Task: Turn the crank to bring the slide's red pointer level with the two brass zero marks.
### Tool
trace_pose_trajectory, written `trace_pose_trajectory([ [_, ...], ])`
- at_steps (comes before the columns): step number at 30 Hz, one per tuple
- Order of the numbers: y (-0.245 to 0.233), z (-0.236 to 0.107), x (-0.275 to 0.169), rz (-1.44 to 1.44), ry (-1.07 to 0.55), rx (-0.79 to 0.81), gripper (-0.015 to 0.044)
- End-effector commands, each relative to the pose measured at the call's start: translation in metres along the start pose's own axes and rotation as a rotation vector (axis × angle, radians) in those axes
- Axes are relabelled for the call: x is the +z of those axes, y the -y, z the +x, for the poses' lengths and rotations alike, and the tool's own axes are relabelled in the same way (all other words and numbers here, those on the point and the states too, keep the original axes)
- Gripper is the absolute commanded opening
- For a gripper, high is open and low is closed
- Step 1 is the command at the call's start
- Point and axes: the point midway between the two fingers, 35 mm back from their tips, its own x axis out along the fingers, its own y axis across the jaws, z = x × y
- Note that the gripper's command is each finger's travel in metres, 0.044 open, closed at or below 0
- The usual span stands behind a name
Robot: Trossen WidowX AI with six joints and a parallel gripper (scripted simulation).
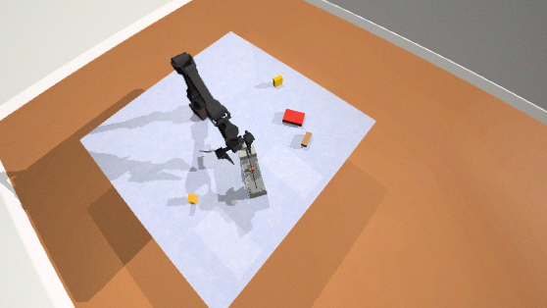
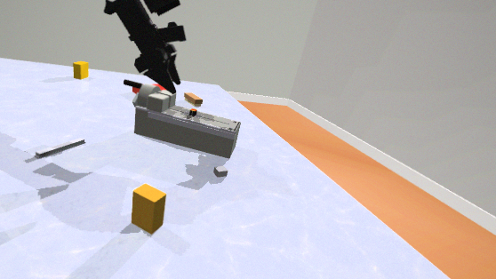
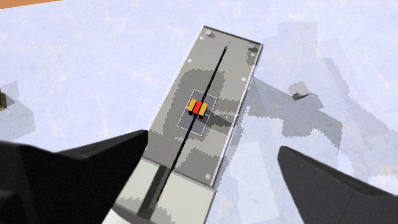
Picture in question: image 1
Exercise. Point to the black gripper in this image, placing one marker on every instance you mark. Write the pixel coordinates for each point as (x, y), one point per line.
(221, 153)

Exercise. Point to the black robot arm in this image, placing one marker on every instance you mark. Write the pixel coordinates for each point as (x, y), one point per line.
(199, 94)

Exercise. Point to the tan rectangular block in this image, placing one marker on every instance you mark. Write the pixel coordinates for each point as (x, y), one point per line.
(306, 139)

